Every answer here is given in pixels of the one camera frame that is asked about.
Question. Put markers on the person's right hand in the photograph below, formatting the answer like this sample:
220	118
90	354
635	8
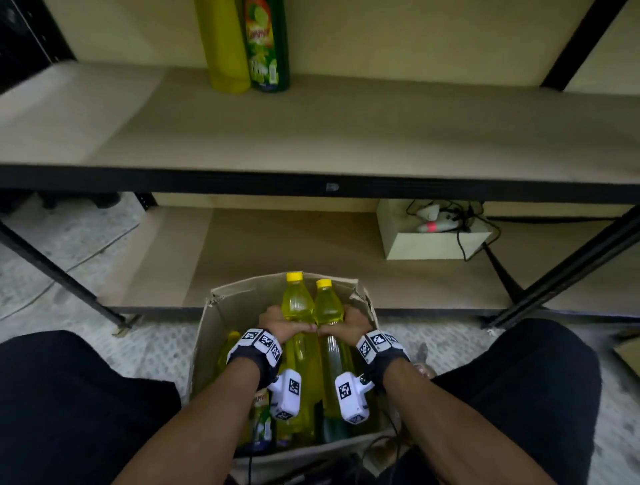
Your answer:
350	325

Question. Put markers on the person's left hand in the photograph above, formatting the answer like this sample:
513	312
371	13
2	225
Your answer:
282	322

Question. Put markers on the person's left fingers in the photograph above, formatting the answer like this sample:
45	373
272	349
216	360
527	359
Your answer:
306	328

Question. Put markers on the person's right fingers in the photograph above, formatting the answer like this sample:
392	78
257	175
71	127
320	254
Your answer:
329	329

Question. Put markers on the slim yellow liquid bottle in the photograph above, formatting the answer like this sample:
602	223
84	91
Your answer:
332	359

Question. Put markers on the large yellow liquid bottle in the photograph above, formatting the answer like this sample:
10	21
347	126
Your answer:
299	359

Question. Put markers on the person's left forearm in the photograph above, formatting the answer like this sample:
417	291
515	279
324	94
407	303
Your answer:
200	424

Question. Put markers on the black wristband with marker tags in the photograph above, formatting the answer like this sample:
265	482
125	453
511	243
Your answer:
255	349
382	352

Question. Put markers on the small yellow bottle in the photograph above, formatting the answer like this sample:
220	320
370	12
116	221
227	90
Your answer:
227	352

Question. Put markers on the brown cardboard box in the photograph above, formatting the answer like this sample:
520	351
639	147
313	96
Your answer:
220	320

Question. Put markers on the green label bottle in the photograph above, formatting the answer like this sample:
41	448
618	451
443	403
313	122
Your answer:
261	419

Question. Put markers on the small beige box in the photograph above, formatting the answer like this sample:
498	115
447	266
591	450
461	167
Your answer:
435	245

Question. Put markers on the white device with red band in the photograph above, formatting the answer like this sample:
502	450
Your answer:
436	227

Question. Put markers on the white plastic device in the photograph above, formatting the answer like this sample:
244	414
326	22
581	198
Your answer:
428	212

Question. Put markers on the person's left leg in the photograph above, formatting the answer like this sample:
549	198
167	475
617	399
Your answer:
75	409

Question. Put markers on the green dish soap bottle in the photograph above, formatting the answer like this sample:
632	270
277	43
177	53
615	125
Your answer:
267	45

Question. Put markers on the opaque yellow bottle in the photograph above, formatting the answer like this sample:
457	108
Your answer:
225	45

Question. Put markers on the flat cardboard piece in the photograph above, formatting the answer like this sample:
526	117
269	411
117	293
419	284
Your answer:
629	352

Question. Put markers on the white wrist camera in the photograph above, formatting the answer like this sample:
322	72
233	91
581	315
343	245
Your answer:
352	397
286	394

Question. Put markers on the black frame shelf unit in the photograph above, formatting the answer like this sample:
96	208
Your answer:
320	145

